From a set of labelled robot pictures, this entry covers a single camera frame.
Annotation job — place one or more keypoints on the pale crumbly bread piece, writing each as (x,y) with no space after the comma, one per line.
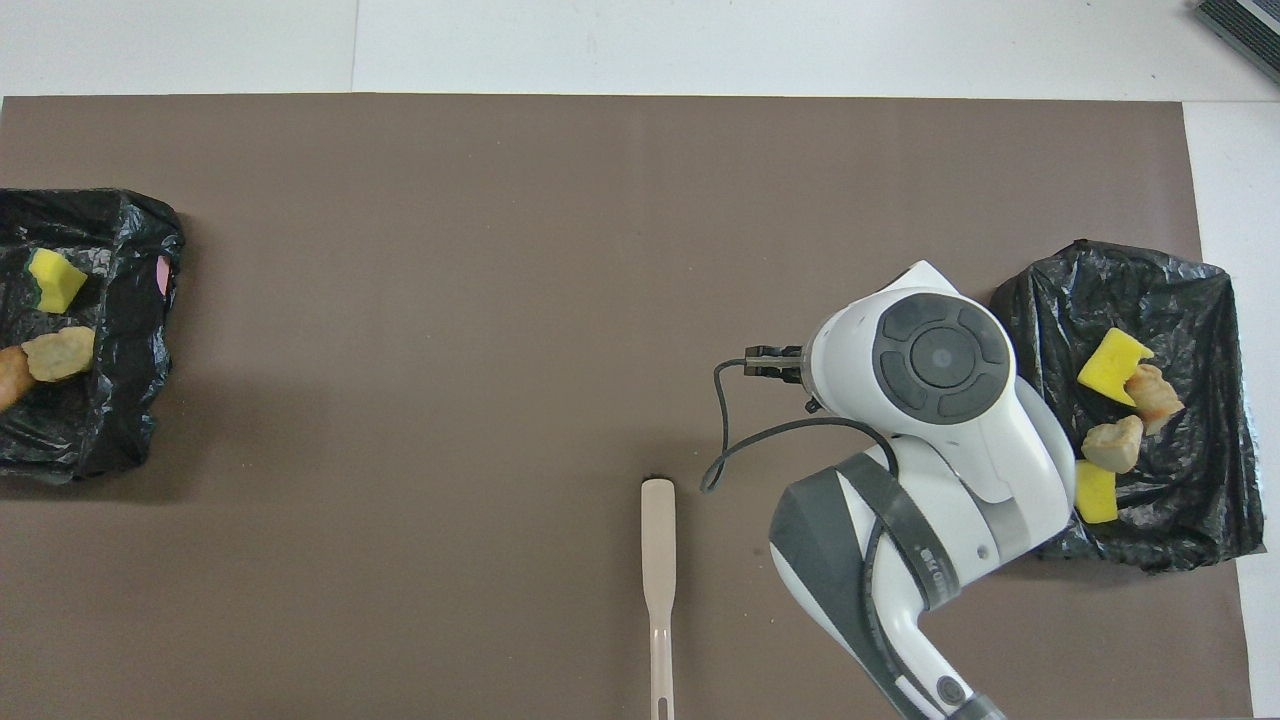
(1115,443)

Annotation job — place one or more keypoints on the brown croissant end piece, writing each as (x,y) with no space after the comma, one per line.
(1155,395)

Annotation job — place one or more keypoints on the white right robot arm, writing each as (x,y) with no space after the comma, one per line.
(930,440)

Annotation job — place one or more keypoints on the small yellow green sponge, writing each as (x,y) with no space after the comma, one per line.
(56,280)

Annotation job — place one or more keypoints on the beige hand brush black bristles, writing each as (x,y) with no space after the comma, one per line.
(658,590)

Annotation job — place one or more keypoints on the notched all-yellow sponge piece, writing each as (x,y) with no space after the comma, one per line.
(1110,368)

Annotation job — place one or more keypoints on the black bag-lined bin pink spot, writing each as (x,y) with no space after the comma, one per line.
(120,330)

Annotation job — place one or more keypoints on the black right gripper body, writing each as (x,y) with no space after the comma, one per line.
(788,364)

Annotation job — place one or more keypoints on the large yellow green sponge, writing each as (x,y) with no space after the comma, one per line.
(1096,492)

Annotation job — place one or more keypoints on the grey ribbed panel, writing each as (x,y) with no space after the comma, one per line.
(1250,30)

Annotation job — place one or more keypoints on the brown table mat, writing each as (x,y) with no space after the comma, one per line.
(400,300)

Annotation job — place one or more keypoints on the striped orange croissant piece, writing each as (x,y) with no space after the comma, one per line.
(60,354)

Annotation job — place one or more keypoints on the cylindrical golden bread roll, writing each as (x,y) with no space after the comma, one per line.
(10,375)

